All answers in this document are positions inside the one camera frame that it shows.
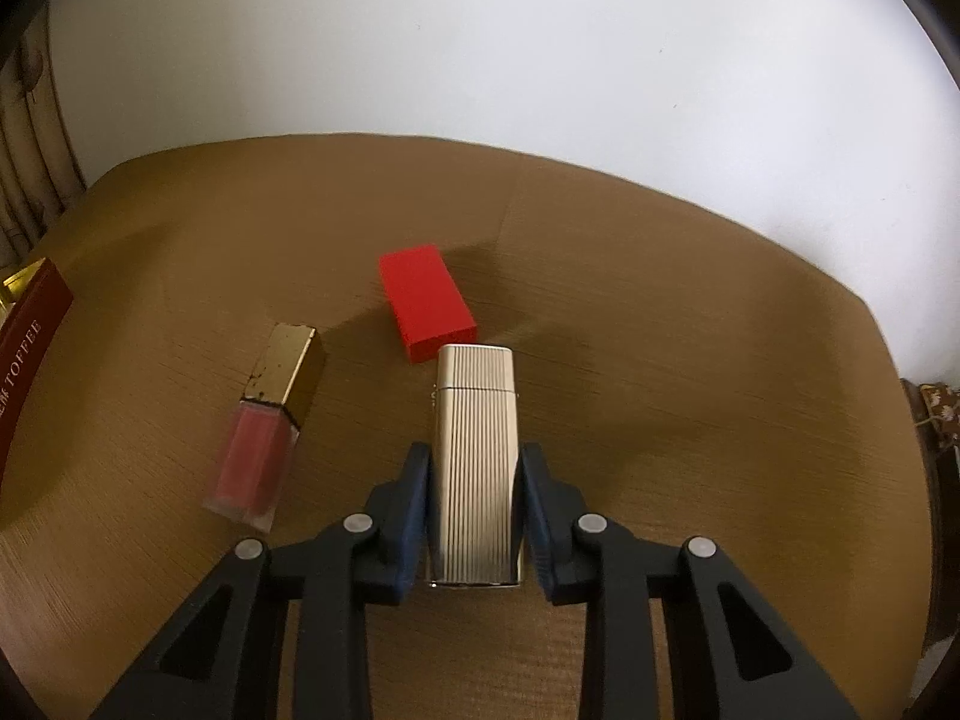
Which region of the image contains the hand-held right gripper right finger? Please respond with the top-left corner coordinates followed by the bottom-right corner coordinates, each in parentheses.
top-left (521, 442), bottom-right (860, 720)

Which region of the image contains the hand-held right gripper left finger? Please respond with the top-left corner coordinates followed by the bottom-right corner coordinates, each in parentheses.
top-left (90, 441), bottom-right (434, 720)

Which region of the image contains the silver ribbed lighter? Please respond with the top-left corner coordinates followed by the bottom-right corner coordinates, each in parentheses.
top-left (426, 343), bottom-right (524, 588)

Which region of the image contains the red and gold tin box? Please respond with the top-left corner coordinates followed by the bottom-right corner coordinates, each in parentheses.
top-left (0, 256), bottom-right (74, 492)

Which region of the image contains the pink lip gloss gold cap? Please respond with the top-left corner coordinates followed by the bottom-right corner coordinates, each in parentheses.
top-left (204, 322), bottom-right (325, 524)

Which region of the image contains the red block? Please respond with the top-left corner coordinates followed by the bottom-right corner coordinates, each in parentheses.
top-left (378, 245), bottom-right (479, 365)

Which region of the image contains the dark wooden cabinet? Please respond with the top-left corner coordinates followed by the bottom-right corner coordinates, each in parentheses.
top-left (900, 379), bottom-right (960, 653)

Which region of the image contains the red floral patterned cloth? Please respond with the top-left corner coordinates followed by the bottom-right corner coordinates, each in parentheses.
top-left (919, 382), bottom-right (960, 445)

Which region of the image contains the beige patterned curtain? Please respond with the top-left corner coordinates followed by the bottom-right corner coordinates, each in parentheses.
top-left (0, 15), bottom-right (89, 271)

